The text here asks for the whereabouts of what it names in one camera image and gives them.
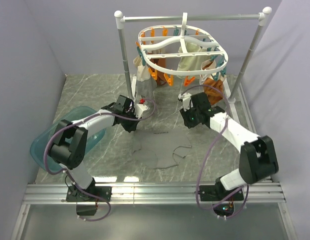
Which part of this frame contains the grey beige hanging underwear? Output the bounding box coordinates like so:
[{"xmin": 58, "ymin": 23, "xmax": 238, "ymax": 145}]
[{"xmin": 133, "ymin": 56, "xmax": 157, "ymax": 100}]

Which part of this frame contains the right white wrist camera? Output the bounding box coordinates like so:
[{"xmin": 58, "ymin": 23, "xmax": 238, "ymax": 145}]
[{"xmin": 178, "ymin": 92, "xmax": 193, "ymax": 112}]

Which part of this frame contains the rust hanging underwear back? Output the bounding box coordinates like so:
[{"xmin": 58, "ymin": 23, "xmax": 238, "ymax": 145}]
[{"xmin": 151, "ymin": 51, "xmax": 169, "ymax": 87}]

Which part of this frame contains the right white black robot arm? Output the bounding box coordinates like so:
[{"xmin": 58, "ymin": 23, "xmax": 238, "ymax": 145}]
[{"xmin": 178, "ymin": 92, "xmax": 279, "ymax": 200}]

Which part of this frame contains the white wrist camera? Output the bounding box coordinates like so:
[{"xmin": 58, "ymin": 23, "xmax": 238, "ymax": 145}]
[
  {"xmin": 178, "ymin": 92, "xmax": 193, "ymax": 112},
  {"xmin": 134, "ymin": 103, "xmax": 149, "ymax": 119}
]

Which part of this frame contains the white oval clip hanger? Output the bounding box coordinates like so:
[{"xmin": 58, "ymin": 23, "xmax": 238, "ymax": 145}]
[{"xmin": 136, "ymin": 12, "xmax": 228, "ymax": 76}]

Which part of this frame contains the aluminium mounting rail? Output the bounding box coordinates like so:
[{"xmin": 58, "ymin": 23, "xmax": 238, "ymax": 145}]
[{"xmin": 22, "ymin": 181, "xmax": 286, "ymax": 205}]

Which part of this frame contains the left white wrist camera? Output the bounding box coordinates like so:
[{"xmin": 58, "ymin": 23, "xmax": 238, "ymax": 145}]
[{"xmin": 134, "ymin": 103, "xmax": 149, "ymax": 119}]

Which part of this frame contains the silver white drying rack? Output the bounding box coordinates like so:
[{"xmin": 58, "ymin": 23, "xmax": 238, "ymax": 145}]
[{"xmin": 114, "ymin": 6, "xmax": 272, "ymax": 97}]

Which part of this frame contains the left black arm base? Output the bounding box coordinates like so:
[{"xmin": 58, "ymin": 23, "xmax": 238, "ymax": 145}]
[{"xmin": 65, "ymin": 185, "xmax": 112, "ymax": 222}]

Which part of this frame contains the orange front clip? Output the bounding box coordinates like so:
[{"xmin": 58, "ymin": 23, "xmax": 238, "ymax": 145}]
[{"xmin": 183, "ymin": 76, "xmax": 196, "ymax": 87}]

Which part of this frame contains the cream hanging underwear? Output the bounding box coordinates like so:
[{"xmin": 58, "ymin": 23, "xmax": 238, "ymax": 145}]
[{"xmin": 177, "ymin": 42, "xmax": 212, "ymax": 71}]

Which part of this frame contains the teal plastic basin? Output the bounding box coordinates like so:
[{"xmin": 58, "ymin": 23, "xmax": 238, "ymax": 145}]
[{"xmin": 29, "ymin": 105, "xmax": 106, "ymax": 173}]

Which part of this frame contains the orange hanging underwear right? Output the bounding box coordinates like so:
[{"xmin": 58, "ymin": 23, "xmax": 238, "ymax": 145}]
[{"xmin": 203, "ymin": 78, "xmax": 223, "ymax": 105}]

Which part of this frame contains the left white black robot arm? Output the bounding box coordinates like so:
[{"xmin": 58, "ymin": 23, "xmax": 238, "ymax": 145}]
[{"xmin": 45, "ymin": 95, "xmax": 148, "ymax": 201}]

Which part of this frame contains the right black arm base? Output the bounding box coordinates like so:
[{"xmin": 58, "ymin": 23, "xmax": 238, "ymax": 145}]
[{"xmin": 198, "ymin": 184, "xmax": 246, "ymax": 218}]

